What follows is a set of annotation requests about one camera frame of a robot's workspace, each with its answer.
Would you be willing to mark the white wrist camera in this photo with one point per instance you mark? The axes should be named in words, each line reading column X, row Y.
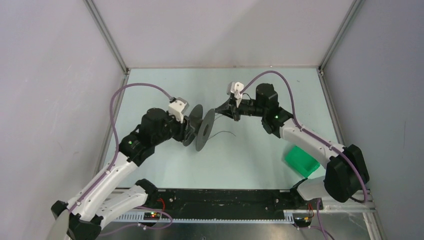
column 235, row 89
column 177, row 108

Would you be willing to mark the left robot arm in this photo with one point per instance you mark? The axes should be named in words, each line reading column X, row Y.
column 84, row 216

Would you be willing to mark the controller board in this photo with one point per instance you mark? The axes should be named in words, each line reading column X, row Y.
column 151, row 216
column 302, row 222

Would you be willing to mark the dark grey cable spool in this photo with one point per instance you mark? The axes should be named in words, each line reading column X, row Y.
column 199, row 127

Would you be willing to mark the aluminium frame rail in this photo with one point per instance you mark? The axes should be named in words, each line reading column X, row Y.
column 106, row 34

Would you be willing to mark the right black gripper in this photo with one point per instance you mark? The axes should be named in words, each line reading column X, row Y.
column 229, row 109

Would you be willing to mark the white slotted cable duct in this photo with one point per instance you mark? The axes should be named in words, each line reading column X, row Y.
column 137, row 217

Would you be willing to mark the left controller board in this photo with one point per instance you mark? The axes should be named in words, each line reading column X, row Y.
column 151, row 216

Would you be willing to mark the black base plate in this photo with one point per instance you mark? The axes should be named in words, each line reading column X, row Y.
column 229, row 204

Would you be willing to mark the right controller board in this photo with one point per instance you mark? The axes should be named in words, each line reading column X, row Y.
column 302, row 222

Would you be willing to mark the green plastic tray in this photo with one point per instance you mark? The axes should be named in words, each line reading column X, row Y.
column 301, row 161

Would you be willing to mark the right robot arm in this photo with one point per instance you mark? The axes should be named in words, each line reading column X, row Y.
column 345, row 168

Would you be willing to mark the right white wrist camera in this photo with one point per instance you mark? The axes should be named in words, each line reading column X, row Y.
column 235, row 89

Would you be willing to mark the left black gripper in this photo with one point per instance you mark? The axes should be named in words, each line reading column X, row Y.
column 184, row 129

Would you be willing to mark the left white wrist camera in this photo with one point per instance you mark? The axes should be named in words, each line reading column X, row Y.
column 177, row 108

